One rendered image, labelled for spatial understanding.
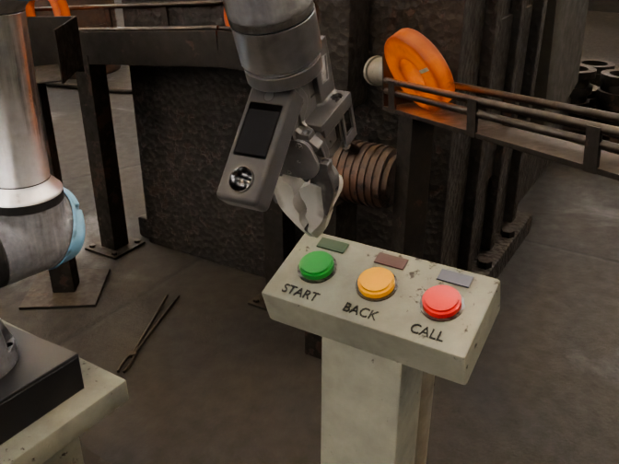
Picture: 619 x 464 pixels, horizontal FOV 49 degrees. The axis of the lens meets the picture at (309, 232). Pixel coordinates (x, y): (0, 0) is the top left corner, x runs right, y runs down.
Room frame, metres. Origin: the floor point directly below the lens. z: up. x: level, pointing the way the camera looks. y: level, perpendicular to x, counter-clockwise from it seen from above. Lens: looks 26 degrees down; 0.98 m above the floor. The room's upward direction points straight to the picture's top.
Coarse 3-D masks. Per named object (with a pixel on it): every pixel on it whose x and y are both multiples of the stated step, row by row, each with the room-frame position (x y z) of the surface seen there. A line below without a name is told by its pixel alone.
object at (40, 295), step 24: (48, 24) 1.74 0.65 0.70; (72, 24) 1.69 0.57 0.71; (48, 48) 1.74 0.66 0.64; (72, 48) 1.66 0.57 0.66; (48, 72) 1.64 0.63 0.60; (72, 72) 1.63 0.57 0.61; (48, 120) 1.63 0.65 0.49; (48, 144) 1.61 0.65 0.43; (72, 264) 1.62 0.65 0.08; (48, 288) 1.62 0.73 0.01; (72, 288) 1.60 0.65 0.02; (96, 288) 1.62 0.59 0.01
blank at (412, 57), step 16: (400, 32) 1.20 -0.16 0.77; (416, 32) 1.18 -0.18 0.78; (384, 48) 1.25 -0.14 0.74; (400, 48) 1.19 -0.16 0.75; (416, 48) 1.15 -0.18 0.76; (432, 48) 1.15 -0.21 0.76; (400, 64) 1.23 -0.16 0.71; (416, 64) 1.17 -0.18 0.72; (432, 64) 1.14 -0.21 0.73; (416, 80) 1.23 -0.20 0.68; (432, 80) 1.15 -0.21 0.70; (448, 80) 1.15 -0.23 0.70; (432, 96) 1.17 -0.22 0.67
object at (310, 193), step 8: (304, 184) 0.64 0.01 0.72; (312, 184) 0.62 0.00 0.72; (304, 192) 0.63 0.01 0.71; (312, 192) 0.63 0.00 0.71; (320, 192) 0.62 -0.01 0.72; (304, 200) 0.64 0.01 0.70; (312, 200) 0.63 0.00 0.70; (320, 200) 0.63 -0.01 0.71; (336, 200) 0.67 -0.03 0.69; (312, 208) 0.64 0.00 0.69; (320, 208) 0.63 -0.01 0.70; (312, 216) 0.64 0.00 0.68; (320, 216) 0.64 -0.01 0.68; (328, 216) 0.64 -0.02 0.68; (312, 224) 0.65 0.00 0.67; (320, 224) 0.64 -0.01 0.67; (312, 232) 0.65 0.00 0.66; (320, 232) 0.66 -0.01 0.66
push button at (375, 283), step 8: (368, 272) 0.65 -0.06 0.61; (376, 272) 0.64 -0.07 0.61; (384, 272) 0.64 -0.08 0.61; (360, 280) 0.64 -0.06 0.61; (368, 280) 0.64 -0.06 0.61; (376, 280) 0.63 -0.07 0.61; (384, 280) 0.63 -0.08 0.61; (392, 280) 0.63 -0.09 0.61; (360, 288) 0.63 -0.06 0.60; (368, 288) 0.62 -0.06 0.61; (376, 288) 0.62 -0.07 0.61; (384, 288) 0.62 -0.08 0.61; (392, 288) 0.63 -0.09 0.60; (368, 296) 0.62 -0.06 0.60; (376, 296) 0.62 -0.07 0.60
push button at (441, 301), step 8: (432, 288) 0.61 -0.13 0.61; (440, 288) 0.61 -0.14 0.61; (448, 288) 0.61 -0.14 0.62; (424, 296) 0.60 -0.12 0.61; (432, 296) 0.60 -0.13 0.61; (440, 296) 0.60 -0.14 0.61; (448, 296) 0.60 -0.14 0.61; (456, 296) 0.60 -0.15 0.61; (424, 304) 0.60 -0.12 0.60; (432, 304) 0.59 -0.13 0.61; (440, 304) 0.59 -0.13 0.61; (448, 304) 0.59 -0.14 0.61; (456, 304) 0.59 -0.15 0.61; (432, 312) 0.58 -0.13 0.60; (440, 312) 0.58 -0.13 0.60; (448, 312) 0.58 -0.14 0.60; (456, 312) 0.58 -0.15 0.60
